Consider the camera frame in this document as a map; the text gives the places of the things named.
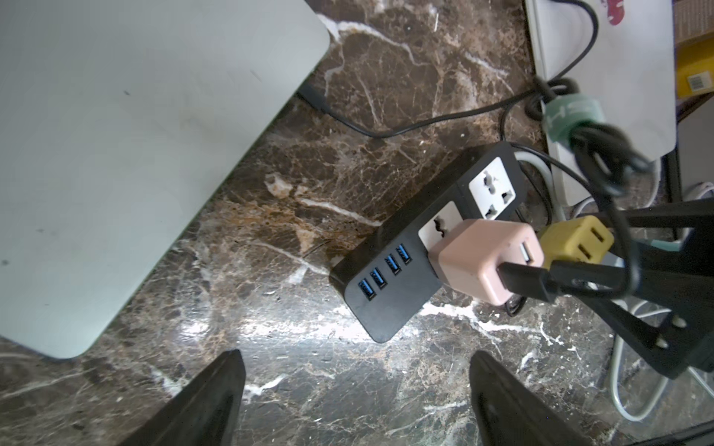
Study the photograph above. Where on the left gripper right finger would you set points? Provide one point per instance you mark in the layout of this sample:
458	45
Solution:
508	413

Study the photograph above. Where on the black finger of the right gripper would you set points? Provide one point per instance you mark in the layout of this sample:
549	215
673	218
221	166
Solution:
659	302

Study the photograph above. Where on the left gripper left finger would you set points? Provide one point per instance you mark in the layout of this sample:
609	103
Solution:
204	413

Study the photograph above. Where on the yellow charger plug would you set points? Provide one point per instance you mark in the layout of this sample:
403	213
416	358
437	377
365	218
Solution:
580	240

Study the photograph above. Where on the pink charger plug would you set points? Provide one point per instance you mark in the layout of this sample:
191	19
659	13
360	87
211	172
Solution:
467	259

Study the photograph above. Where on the black power strip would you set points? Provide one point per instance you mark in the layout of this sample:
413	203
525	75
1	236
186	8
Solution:
388	278

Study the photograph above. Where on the white laptop centre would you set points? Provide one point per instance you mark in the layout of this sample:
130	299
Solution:
628	66

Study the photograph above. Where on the silver laptop front left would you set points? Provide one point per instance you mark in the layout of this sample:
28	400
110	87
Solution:
119	120

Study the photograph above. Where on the yellow bottle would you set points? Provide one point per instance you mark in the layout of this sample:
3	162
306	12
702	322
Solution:
694	69

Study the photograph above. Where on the brown lid bottle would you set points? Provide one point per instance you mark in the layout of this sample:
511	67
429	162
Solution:
693	21

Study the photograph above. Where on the green velcro cable tie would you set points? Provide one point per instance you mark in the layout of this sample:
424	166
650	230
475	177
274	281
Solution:
568	112

